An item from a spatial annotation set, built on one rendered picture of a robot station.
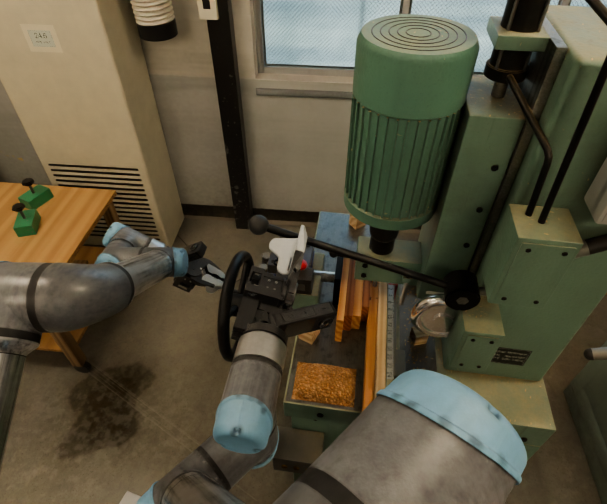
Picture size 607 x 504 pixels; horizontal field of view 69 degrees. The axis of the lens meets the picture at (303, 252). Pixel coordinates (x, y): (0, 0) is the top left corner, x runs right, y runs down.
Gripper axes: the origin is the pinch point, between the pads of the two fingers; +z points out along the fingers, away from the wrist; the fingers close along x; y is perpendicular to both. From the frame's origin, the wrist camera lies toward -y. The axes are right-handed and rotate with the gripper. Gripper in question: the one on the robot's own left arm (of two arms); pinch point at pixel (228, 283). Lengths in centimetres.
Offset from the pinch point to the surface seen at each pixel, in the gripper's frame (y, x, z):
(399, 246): -48, 10, 23
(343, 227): -27.3, -13.7, 20.2
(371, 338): -35, 25, 26
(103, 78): 18, -81, -72
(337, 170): 21, -116, 39
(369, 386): -35, 36, 26
